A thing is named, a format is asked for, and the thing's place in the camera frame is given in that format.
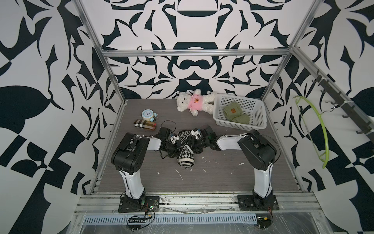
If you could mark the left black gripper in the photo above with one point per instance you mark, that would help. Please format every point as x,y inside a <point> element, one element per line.
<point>177,147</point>

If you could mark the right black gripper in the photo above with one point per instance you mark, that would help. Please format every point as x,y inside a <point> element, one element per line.
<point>195,149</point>

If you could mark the houndstooth black white garment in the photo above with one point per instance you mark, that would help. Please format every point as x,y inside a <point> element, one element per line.
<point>185,144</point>

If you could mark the green knitted scarf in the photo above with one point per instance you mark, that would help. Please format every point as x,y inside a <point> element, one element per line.
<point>242,119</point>
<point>232,110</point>

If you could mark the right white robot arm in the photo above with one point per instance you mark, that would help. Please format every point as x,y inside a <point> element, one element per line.
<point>260,154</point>

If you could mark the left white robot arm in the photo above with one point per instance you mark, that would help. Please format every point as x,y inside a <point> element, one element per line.
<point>128,158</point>

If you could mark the white plastic basket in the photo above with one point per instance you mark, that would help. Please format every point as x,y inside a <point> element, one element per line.
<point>255,108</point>

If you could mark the white teddy bear pink shirt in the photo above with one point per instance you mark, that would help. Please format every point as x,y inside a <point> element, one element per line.
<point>196,102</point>

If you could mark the plaid beige pouch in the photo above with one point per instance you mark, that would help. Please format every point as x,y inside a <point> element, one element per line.
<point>147,125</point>

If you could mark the small blue alarm clock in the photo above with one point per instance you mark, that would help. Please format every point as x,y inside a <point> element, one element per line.
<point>149,115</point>

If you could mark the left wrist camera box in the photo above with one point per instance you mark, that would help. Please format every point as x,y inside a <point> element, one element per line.
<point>164,134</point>

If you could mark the aluminium frame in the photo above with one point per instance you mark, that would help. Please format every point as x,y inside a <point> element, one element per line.
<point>269,50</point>

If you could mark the white slotted cable duct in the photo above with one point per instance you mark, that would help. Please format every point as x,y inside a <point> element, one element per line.
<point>163,219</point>

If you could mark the black wall hook rail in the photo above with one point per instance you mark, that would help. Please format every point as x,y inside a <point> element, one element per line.
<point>350,108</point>

